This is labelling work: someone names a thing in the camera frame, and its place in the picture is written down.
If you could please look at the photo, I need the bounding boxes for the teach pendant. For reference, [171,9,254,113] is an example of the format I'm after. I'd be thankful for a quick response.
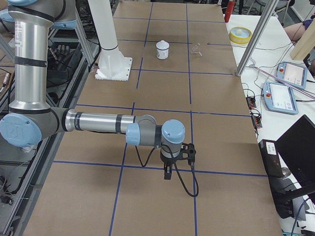
[277,61,307,89]
[262,82,299,115]

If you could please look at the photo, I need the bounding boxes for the wooden beam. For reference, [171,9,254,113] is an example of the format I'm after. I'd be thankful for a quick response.
[290,13,315,60]

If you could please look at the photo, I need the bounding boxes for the yellow tape roll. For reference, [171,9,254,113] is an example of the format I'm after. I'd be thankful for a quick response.
[229,27,252,45]

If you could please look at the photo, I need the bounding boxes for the orange black connector board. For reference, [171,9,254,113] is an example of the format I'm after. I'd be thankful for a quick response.
[246,96,256,109]

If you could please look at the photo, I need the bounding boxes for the aluminium frame post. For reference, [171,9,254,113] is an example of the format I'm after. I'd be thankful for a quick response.
[236,0,279,77]

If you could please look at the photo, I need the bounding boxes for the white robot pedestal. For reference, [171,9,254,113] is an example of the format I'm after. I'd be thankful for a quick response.
[88,0,132,81]

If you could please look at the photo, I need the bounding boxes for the black monitor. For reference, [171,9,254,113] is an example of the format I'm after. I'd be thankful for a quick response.
[276,115,315,184]

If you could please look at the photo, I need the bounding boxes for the white enamel cup blue rim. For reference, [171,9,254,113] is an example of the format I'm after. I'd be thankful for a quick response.
[157,48,169,59]

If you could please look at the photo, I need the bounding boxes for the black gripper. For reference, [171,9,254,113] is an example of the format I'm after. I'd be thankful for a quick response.
[161,157,174,180]

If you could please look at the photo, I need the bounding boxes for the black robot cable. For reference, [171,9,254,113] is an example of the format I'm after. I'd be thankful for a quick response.
[134,144,200,198]

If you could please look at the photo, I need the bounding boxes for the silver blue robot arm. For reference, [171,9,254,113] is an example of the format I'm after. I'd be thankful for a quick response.
[0,0,185,179]

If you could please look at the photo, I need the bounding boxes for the red cylinder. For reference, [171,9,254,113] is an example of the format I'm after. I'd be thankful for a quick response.
[224,0,235,23]

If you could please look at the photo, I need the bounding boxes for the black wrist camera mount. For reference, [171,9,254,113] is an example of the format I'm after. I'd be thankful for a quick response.
[180,143,196,167]

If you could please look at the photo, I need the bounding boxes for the far teach pendant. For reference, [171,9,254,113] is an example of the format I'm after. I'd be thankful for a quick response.
[277,61,307,89]

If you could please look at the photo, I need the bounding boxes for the white cup lid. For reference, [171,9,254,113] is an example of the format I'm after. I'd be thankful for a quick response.
[156,40,169,50]

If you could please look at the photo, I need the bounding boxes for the near teach pendant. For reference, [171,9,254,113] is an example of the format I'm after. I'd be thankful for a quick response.
[262,82,299,115]

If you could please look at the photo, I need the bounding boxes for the black box with label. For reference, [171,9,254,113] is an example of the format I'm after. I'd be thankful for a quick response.
[258,139,283,178]

